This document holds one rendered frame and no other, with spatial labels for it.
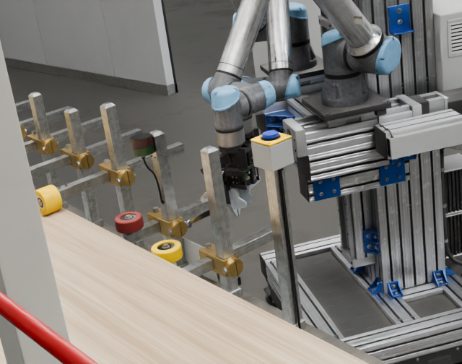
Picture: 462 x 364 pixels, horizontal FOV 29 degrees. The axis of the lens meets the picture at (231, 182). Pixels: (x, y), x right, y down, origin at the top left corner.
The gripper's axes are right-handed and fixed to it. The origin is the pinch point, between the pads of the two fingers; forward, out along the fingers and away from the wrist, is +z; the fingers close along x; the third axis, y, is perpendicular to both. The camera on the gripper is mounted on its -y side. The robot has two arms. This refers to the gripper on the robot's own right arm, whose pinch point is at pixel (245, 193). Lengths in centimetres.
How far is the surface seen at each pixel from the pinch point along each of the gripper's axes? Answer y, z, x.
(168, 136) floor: 147, 83, 277
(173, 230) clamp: -33.1, -2.5, -8.4
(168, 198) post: -31.3, -11.4, -5.8
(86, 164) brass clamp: -31, -11, 41
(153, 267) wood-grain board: -55, -8, -31
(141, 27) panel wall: 200, 31, 375
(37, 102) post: -31, -28, 69
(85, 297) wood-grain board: -74, -8, -31
